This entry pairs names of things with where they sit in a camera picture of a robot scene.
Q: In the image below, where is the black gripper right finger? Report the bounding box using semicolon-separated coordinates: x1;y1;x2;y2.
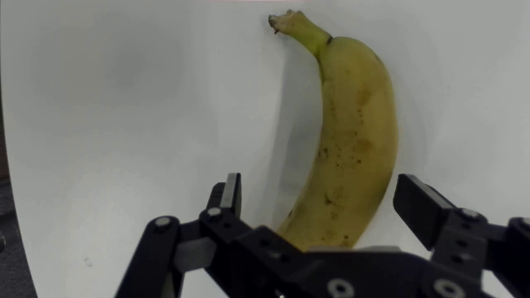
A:
390;172;530;298

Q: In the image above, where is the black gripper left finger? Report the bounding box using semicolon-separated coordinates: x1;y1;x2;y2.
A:
114;172;311;298

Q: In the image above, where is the yellow banana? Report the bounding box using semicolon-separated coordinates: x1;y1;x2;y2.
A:
266;8;400;253

